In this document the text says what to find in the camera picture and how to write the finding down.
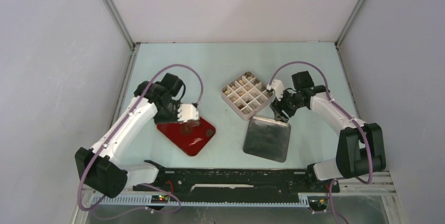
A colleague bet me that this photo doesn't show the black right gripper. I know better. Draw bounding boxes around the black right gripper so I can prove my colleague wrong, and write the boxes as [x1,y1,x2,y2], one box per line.
[270,87,305,123]

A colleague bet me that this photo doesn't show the silver metal tin lid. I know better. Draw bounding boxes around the silver metal tin lid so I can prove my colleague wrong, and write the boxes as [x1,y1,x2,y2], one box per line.
[242,116,291,163]

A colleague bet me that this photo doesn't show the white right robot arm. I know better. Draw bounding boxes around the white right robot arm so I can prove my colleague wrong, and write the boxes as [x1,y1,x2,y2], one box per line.
[267,71,386,191]

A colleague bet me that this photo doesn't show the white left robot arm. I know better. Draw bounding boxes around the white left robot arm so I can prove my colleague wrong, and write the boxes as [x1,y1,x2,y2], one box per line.
[75,73,184,198]

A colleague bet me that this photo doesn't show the round dark chocolate piece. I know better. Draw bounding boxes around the round dark chocolate piece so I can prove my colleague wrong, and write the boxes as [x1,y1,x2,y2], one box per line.
[205,129,215,137]

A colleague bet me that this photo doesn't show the red rectangular tray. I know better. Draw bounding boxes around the red rectangular tray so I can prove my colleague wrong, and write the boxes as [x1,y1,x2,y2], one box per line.
[156,118,216,156]

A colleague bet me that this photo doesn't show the pink tin with white dividers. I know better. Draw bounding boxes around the pink tin with white dividers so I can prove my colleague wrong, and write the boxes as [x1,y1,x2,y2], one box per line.
[221,71,274,121]

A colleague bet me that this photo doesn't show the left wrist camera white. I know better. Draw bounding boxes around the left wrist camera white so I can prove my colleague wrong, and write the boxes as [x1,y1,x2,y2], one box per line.
[177,103,200,123]

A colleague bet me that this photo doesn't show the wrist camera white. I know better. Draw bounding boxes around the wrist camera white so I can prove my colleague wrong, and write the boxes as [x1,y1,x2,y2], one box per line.
[177,103,200,123]
[267,79,285,101]

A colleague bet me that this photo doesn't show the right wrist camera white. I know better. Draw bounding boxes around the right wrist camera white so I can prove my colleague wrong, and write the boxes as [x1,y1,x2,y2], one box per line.
[267,79,285,101]

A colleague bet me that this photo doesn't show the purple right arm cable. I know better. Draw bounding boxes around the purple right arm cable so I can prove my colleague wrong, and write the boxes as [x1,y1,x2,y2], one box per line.
[269,61,374,224]

